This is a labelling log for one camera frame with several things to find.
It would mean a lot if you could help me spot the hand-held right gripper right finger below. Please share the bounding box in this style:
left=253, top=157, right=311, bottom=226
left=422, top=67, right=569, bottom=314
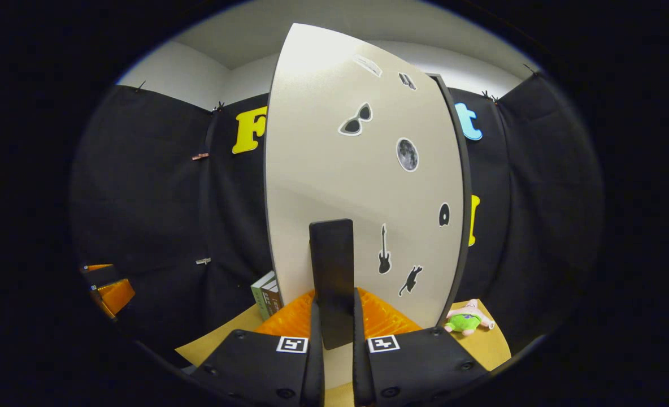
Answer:
left=353, top=287, right=490, bottom=407

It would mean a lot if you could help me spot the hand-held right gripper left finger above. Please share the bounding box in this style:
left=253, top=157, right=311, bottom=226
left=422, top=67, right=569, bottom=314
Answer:
left=190, top=289, right=325, bottom=407

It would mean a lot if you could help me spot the beige cabinet door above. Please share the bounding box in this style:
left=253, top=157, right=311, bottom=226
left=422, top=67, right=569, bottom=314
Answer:
left=263, top=23, right=465, bottom=391

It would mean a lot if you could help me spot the black backdrop cloth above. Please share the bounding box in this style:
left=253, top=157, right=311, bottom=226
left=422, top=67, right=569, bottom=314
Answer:
left=69, top=71, right=603, bottom=362

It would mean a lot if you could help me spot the thin brown book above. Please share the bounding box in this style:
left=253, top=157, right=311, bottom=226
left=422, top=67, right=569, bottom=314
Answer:
left=261, top=280, right=281, bottom=317

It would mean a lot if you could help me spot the green book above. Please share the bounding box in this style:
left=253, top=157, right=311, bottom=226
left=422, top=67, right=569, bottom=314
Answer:
left=250, top=271, right=277, bottom=322

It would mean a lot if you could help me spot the green plush toy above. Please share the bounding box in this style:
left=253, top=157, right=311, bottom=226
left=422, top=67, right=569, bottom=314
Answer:
left=445, top=299, right=496, bottom=335

